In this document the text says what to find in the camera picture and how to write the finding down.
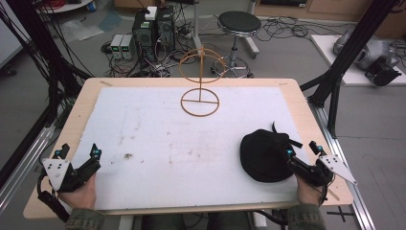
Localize tangle of black floor cables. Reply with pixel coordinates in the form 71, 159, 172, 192
253, 15, 344, 43

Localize aluminium rail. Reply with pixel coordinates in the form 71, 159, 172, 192
307, 99, 377, 230
0, 126, 56, 214

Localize person's right hand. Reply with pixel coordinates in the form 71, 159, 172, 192
294, 174, 325, 207

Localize person's legs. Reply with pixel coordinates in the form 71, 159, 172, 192
141, 211, 254, 230

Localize black hat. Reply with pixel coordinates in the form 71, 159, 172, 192
239, 121, 304, 184

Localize black device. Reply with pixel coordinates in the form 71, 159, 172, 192
364, 57, 403, 87

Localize black round stool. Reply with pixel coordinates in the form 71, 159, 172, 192
211, 11, 263, 80

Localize white box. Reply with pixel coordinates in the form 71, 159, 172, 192
144, 6, 158, 21

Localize grey power supply unit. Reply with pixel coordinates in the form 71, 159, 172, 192
120, 34, 134, 60
109, 34, 124, 60

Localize left hand-held gripper cable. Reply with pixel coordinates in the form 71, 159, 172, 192
36, 172, 71, 223

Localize grey robot shell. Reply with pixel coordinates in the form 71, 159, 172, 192
332, 29, 400, 72

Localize wooden hat stand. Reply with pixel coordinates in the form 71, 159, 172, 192
177, 45, 230, 118

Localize hand-held gripper cable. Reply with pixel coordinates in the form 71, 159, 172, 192
36, 172, 71, 223
318, 176, 335, 207

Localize white round table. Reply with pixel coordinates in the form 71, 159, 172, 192
34, 0, 94, 14

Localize person's left hand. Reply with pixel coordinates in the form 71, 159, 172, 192
58, 174, 98, 211

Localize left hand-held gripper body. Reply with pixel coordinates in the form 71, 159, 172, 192
42, 157, 102, 193

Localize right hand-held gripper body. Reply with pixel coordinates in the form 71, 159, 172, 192
286, 154, 358, 188

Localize right hand-held gripper cable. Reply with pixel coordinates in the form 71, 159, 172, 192
318, 176, 335, 207

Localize white table mat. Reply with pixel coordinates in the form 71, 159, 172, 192
62, 86, 310, 212

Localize black metal frame stand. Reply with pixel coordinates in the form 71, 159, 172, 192
0, 0, 94, 190
300, 0, 401, 139

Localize white floor platform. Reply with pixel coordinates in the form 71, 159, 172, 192
310, 34, 406, 87

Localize clear plastic sheet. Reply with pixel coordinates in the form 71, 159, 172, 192
58, 11, 124, 43

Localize black computer tower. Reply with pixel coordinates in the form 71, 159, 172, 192
131, 9, 158, 62
155, 5, 177, 61

